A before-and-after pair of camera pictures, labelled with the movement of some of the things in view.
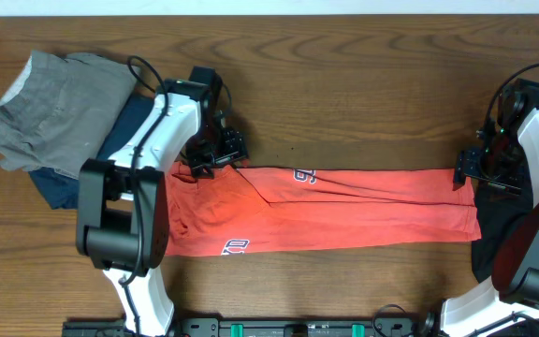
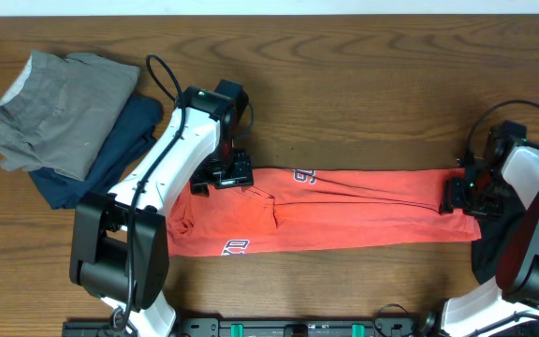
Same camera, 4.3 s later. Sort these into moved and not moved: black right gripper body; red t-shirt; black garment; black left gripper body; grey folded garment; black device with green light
Moved: black left gripper body; black right gripper body
Not moved: black device with green light; grey folded garment; red t-shirt; black garment
